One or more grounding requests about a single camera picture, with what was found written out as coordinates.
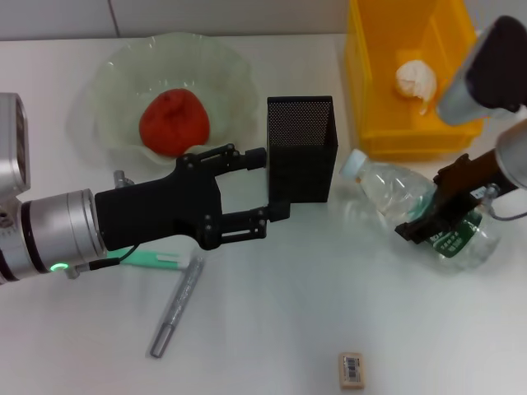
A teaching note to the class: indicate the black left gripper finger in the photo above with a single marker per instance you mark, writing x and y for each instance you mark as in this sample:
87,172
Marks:
278,212
256,159

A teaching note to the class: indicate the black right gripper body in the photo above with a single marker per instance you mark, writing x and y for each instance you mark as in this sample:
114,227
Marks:
473,177

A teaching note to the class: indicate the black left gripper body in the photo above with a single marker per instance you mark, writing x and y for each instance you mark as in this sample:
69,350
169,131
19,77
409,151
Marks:
160,214

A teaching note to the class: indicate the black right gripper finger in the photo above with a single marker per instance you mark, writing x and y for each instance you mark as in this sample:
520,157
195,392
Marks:
432,226

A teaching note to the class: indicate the clear green-label water bottle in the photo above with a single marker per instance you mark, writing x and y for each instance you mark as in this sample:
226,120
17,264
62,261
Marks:
391,185

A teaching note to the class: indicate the orange fruit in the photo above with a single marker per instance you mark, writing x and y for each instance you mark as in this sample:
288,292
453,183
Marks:
173,123

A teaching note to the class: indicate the white paper ball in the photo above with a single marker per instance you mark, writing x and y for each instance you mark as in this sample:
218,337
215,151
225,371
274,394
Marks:
416,80

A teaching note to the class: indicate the mint green pen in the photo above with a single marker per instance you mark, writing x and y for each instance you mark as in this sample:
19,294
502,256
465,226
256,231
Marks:
164,258

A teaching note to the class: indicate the black mesh pen holder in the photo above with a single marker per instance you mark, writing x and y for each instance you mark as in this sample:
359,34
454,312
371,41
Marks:
300,123

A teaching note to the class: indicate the silver grey pen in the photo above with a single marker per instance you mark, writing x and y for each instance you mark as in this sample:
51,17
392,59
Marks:
177,304

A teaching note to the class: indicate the pale green glass fruit plate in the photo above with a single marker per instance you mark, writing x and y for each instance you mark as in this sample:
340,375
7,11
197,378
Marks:
119,82

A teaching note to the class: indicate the beige eraser with barcode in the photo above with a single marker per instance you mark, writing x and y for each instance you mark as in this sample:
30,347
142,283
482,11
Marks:
350,370

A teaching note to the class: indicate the yellow plastic bin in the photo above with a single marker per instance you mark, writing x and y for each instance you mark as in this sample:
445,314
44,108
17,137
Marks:
370,136

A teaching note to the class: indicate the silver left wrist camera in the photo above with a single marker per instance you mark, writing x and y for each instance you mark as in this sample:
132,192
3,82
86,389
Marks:
12,140

